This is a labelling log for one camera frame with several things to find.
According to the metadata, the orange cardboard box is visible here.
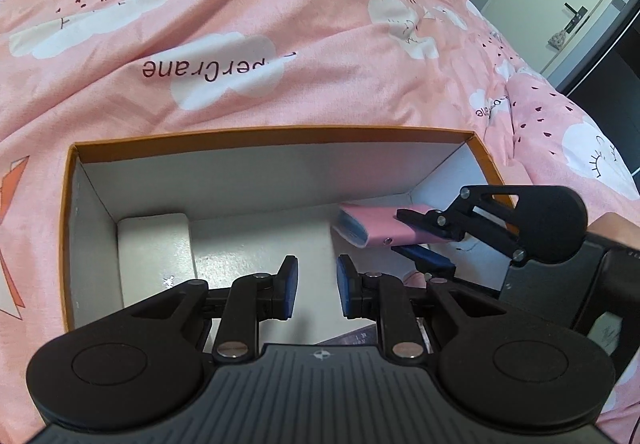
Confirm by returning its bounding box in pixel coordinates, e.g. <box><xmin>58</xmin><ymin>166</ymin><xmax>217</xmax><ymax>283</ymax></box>
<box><xmin>60</xmin><ymin>124</ymin><xmax>519</xmax><ymax>336</ymax></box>

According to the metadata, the person's right forearm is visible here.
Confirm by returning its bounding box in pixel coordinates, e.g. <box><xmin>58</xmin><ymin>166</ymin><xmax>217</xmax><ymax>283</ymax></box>
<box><xmin>586</xmin><ymin>213</ymin><xmax>640</xmax><ymax>246</ymax></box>

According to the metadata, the purple box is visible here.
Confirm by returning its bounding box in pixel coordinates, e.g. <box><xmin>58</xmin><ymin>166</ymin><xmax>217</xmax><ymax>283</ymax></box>
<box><xmin>320</xmin><ymin>321</ymin><xmax>432</xmax><ymax>351</ymax></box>

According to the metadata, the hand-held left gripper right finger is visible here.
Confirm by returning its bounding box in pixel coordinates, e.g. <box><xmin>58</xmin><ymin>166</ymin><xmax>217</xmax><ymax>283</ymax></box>
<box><xmin>336</xmin><ymin>253</ymin><xmax>507</xmax><ymax>361</ymax></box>

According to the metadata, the dark wardrobe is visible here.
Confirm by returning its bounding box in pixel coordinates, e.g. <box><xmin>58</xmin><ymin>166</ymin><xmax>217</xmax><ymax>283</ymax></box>
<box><xmin>554</xmin><ymin>0</ymin><xmax>640</xmax><ymax>187</ymax></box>

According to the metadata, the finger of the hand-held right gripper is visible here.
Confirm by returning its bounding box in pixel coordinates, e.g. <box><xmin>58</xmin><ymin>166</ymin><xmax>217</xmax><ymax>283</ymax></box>
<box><xmin>391</xmin><ymin>245</ymin><xmax>457</xmax><ymax>278</ymax></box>
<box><xmin>396</xmin><ymin>185</ymin><xmax>527</xmax><ymax>261</ymax></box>

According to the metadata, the black door handle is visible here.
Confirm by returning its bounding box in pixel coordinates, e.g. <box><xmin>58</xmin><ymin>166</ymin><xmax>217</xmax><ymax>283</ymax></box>
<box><xmin>552</xmin><ymin>2</ymin><xmax>589</xmax><ymax>33</ymax></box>

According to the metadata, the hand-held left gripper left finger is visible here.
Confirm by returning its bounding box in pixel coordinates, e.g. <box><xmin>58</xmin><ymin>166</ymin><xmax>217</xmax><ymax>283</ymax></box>
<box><xmin>127</xmin><ymin>254</ymin><xmax>301</xmax><ymax>366</ymax></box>

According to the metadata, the pink rectangular case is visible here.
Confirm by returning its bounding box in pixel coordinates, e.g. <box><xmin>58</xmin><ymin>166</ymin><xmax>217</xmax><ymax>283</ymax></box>
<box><xmin>337</xmin><ymin>203</ymin><xmax>442</xmax><ymax>248</ymax></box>

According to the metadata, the pink printed blanket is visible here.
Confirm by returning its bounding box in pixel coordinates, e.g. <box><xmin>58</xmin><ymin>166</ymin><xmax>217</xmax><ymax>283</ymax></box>
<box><xmin>0</xmin><ymin>0</ymin><xmax>640</xmax><ymax>435</ymax></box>

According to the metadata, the white box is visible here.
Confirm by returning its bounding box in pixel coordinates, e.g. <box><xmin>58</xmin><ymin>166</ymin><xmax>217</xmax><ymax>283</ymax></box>
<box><xmin>116</xmin><ymin>211</ymin><xmax>199</xmax><ymax>306</ymax></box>

